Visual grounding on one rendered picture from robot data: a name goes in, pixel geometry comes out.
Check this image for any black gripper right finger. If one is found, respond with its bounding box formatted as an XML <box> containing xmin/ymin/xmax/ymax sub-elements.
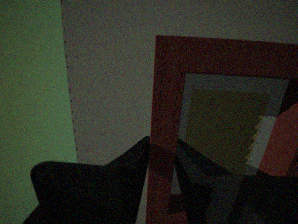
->
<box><xmin>175</xmin><ymin>138</ymin><xmax>298</xmax><ymax>224</ymax></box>

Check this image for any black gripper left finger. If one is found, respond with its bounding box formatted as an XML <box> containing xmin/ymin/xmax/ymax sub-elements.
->
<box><xmin>30</xmin><ymin>136</ymin><xmax>150</xmax><ymax>224</ymax></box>

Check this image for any dark red rectangular picture frame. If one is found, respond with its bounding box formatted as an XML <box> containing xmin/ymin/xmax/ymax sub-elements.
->
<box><xmin>145</xmin><ymin>35</ymin><xmax>298</xmax><ymax>224</ymax></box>

